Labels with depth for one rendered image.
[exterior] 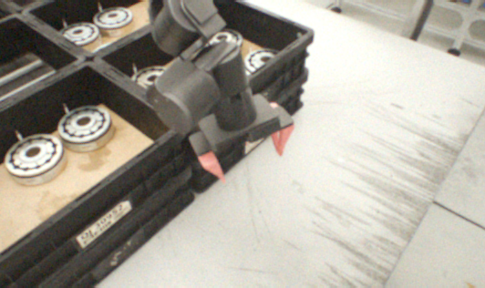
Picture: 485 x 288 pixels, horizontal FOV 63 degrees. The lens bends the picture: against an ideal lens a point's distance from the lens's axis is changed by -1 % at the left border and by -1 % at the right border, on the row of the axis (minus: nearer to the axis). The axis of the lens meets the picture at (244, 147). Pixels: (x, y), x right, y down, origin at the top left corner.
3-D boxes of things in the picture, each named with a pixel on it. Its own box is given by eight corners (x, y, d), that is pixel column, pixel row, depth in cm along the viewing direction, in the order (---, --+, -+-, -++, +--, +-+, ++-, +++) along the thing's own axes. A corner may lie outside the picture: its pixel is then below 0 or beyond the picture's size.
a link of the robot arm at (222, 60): (247, 36, 48) (211, 31, 51) (211, 66, 45) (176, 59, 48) (258, 83, 53) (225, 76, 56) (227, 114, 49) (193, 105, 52)
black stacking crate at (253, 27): (222, 32, 112) (221, -7, 103) (311, 74, 99) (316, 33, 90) (105, 102, 91) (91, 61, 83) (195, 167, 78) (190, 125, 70)
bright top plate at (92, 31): (83, 21, 107) (82, 18, 107) (106, 33, 103) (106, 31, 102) (50, 36, 102) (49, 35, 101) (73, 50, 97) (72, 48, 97)
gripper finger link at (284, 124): (302, 160, 61) (294, 112, 55) (260, 180, 60) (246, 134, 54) (282, 137, 66) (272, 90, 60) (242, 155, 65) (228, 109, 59)
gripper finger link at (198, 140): (261, 180, 60) (248, 133, 54) (218, 200, 59) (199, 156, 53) (243, 154, 65) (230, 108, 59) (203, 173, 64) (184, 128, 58)
